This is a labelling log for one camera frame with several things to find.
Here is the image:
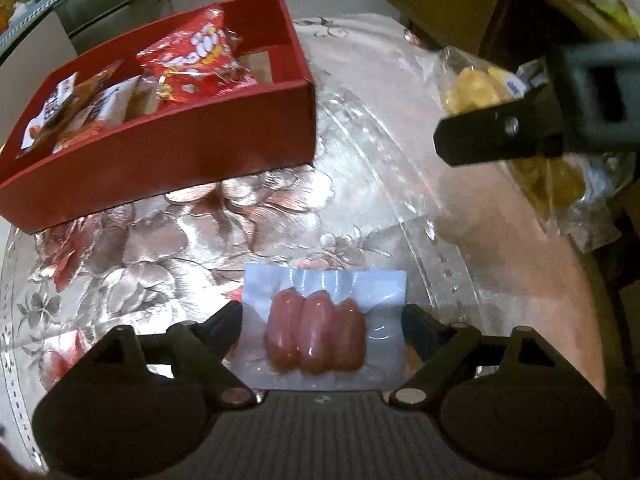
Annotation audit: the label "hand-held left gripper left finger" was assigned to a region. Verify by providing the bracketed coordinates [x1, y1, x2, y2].
[65, 302, 257, 407]

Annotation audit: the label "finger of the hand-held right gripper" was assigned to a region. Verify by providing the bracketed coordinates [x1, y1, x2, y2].
[434, 85, 566, 167]

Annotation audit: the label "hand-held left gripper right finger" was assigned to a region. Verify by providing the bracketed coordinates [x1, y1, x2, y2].
[389, 305, 568, 407]

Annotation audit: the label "clear bag of yellow biscuits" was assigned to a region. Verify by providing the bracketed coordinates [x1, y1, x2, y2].
[432, 46, 623, 253]

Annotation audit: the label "vacuum packed sausages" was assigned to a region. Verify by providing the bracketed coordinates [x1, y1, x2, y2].
[235, 262, 410, 391]

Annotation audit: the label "red cardboard box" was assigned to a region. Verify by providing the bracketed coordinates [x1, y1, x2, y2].
[0, 0, 317, 235]

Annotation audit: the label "red puffed snack bag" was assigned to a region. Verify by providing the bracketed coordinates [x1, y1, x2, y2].
[136, 4, 261, 107]

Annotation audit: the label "orange tofu snack packet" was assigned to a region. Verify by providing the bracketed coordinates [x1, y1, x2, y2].
[60, 62, 124, 127]

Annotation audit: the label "white sausage print packet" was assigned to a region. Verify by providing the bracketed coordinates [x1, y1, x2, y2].
[21, 72, 79, 152]

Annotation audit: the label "grey top side cabinet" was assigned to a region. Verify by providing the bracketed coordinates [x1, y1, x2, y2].
[0, 9, 79, 146]

